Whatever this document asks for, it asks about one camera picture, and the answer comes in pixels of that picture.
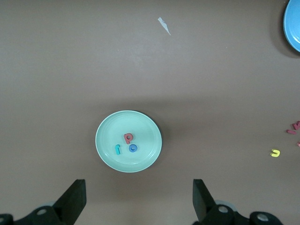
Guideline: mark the blue foam letter o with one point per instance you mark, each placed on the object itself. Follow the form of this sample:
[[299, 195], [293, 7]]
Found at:
[[130, 148]]

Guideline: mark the blue plate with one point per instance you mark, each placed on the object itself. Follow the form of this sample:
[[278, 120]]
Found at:
[[294, 23]]

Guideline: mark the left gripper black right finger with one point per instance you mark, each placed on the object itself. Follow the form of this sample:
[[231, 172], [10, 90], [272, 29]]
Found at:
[[201, 199]]

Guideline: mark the cyan foam letter j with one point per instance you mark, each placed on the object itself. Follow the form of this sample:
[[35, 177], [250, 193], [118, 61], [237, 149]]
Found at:
[[117, 151]]

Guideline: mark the dark red foam letter k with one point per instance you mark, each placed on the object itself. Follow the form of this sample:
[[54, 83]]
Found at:
[[296, 125]]

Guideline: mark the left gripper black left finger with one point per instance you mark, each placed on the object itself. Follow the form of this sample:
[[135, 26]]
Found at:
[[75, 199]]

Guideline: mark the pink foam letter p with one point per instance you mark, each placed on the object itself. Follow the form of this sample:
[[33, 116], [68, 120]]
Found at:
[[126, 140]]

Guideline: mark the brown table cover sheet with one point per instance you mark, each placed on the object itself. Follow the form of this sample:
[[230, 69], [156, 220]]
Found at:
[[70, 70]]

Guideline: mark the pale green plate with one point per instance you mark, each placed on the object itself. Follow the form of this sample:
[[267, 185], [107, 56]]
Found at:
[[145, 126]]

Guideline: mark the yellow foam letter u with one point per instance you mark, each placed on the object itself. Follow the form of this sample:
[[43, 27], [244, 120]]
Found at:
[[278, 153]]

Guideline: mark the white paper scrap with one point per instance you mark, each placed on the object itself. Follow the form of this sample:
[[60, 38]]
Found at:
[[164, 23]]

